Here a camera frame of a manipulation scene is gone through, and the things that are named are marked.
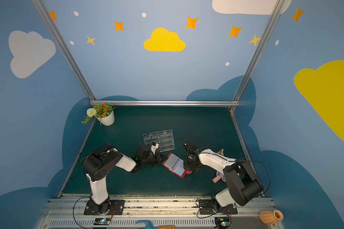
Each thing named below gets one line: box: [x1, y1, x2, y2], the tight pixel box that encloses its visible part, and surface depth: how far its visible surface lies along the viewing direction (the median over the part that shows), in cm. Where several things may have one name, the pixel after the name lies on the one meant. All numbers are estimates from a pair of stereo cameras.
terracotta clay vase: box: [259, 209, 284, 225], surface depth 65 cm
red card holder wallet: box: [162, 152, 193, 179], surface depth 91 cm
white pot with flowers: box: [81, 102, 118, 126], surface depth 102 cm
